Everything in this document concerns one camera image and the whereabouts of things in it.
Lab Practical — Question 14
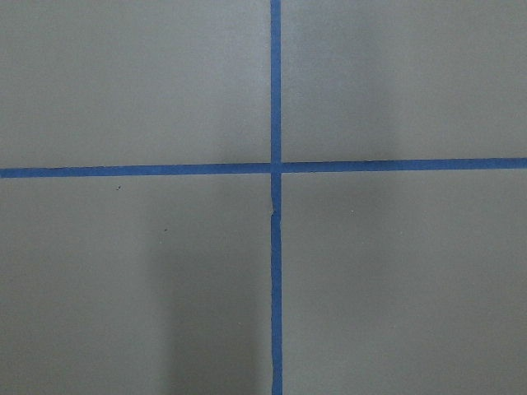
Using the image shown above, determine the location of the blue tape line lengthwise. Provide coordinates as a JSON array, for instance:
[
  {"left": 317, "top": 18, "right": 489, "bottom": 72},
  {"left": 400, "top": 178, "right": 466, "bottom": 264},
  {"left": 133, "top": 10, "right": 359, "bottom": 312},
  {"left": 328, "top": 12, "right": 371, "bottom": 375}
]
[{"left": 270, "top": 0, "right": 283, "bottom": 395}]

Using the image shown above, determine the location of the blue tape line crosswise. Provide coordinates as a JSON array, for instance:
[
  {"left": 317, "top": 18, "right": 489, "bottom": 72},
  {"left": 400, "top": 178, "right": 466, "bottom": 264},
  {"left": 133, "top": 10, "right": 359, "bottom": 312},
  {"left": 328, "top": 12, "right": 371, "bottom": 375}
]
[{"left": 1, "top": 157, "right": 526, "bottom": 179}]

